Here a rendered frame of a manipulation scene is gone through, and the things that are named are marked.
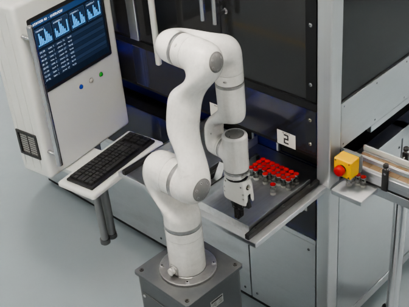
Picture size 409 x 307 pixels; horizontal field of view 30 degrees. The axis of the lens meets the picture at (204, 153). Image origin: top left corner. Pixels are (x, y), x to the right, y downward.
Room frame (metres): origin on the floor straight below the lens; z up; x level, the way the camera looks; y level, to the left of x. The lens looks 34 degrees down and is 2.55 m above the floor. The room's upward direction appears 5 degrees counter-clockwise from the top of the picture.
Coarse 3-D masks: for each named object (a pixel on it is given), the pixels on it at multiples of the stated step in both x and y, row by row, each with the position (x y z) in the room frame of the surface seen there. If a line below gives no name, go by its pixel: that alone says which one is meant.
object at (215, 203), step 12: (252, 180) 2.31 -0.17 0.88; (216, 192) 2.25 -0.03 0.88; (264, 192) 2.23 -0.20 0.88; (276, 192) 2.22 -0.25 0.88; (288, 192) 2.21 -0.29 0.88; (204, 204) 2.15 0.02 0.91; (216, 204) 2.18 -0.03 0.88; (228, 204) 2.18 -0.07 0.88; (252, 204) 2.16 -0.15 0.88; (264, 204) 2.16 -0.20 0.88; (276, 204) 2.11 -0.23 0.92; (216, 216) 2.11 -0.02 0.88; (228, 216) 2.07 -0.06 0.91; (252, 216) 2.10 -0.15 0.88; (264, 216) 2.06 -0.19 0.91; (240, 228) 2.03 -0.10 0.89
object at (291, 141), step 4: (280, 132) 2.37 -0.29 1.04; (284, 132) 2.36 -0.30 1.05; (280, 136) 2.37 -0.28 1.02; (284, 136) 2.36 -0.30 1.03; (288, 136) 2.35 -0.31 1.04; (292, 136) 2.33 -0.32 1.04; (280, 140) 2.38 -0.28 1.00; (288, 140) 2.35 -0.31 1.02; (292, 140) 2.33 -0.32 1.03; (284, 144) 2.36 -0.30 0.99; (288, 144) 2.35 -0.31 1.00; (292, 144) 2.33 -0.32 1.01; (292, 148) 2.33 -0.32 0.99
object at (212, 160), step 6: (204, 120) 2.72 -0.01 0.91; (252, 138) 2.55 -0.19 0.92; (168, 144) 2.57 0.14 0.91; (204, 144) 2.58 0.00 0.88; (252, 144) 2.54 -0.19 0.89; (168, 150) 2.57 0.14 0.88; (204, 150) 2.54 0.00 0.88; (210, 156) 2.50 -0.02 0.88; (216, 156) 2.49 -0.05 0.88; (210, 162) 2.46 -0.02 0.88; (216, 162) 2.45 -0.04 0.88; (222, 162) 2.42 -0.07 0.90; (210, 168) 2.37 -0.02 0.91
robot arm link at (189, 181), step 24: (192, 48) 1.90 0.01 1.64; (216, 48) 1.90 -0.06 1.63; (192, 72) 1.87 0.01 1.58; (216, 72) 1.87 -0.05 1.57; (192, 96) 1.88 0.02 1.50; (168, 120) 1.90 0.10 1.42; (192, 120) 1.88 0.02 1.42; (192, 144) 1.86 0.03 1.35; (192, 168) 1.82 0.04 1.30; (168, 192) 1.84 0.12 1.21; (192, 192) 1.79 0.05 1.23
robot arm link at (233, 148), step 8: (224, 136) 2.05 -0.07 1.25; (232, 136) 2.04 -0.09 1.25; (240, 136) 2.04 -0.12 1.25; (224, 144) 2.04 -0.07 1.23; (232, 144) 2.02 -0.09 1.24; (240, 144) 2.02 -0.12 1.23; (216, 152) 2.07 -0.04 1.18; (224, 152) 2.04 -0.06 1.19; (232, 152) 2.02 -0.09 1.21; (240, 152) 2.02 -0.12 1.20; (224, 160) 2.05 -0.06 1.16; (232, 160) 2.02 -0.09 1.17; (240, 160) 2.02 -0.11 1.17; (248, 160) 2.05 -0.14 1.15; (224, 168) 2.05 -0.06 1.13; (232, 168) 2.02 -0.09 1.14; (240, 168) 2.02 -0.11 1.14; (248, 168) 2.05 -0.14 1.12
